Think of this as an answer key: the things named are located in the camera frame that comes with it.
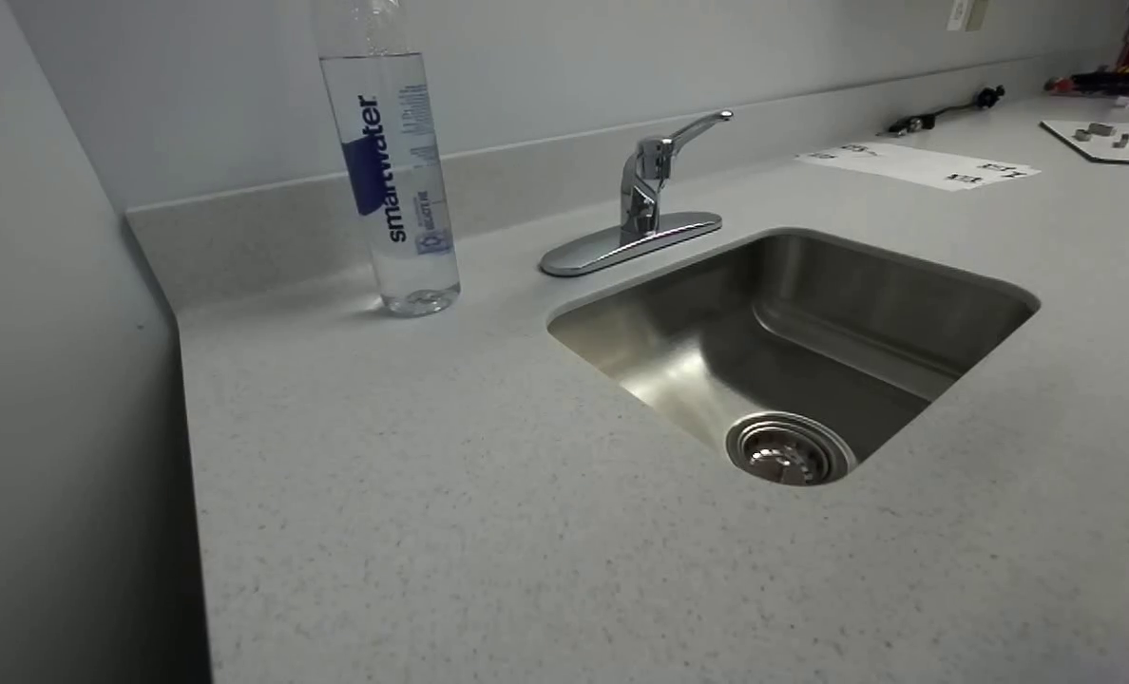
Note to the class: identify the clear smartwater plastic bottle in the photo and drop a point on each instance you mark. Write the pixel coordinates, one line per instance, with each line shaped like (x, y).
(382, 111)

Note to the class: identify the white paper sheet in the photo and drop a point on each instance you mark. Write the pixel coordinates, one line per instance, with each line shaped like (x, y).
(917, 164)

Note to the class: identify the wall outlet plate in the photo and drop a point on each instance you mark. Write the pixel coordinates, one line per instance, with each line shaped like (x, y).
(968, 12)

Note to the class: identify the stainless steel sink basin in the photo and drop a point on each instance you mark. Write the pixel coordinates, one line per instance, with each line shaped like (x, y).
(845, 330)

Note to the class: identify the chrome sink faucet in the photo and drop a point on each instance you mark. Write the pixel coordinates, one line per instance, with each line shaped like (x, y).
(644, 224)

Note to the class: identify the metal sink drain strainer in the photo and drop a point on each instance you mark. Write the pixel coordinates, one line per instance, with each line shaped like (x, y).
(793, 449)

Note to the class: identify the white board with parts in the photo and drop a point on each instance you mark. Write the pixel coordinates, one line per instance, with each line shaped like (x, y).
(1101, 143)

